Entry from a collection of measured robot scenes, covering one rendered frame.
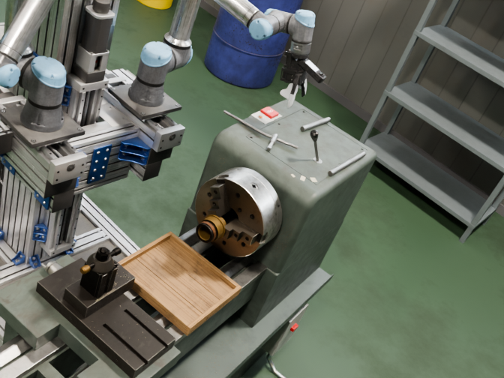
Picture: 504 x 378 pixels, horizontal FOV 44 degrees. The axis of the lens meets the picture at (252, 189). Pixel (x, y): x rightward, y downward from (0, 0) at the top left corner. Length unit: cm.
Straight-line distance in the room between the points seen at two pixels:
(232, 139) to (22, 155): 78
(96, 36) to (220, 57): 324
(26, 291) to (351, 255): 260
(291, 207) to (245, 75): 334
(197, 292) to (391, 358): 174
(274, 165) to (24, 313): 101
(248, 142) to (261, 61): 315
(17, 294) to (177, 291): 54
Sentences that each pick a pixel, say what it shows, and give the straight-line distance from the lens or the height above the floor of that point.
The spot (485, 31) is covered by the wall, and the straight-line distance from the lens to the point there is 538.
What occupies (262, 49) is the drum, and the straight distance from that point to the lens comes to 548.
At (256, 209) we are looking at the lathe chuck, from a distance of 221.
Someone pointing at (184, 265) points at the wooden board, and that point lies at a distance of 235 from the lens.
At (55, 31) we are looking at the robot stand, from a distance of 245.
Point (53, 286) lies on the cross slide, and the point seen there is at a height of 97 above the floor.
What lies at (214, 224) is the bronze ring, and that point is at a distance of 219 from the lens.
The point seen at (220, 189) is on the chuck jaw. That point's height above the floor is 119.
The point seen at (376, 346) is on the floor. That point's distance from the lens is 375.
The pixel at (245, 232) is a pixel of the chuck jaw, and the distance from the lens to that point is 223.
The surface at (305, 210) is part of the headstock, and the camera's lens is 229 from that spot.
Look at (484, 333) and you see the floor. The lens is 432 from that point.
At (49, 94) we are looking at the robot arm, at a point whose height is 131.
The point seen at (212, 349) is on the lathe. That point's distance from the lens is 258.
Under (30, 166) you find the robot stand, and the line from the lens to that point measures 242.
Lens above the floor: 249
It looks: 35 degrees down
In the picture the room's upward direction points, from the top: 22 degrees clockwise
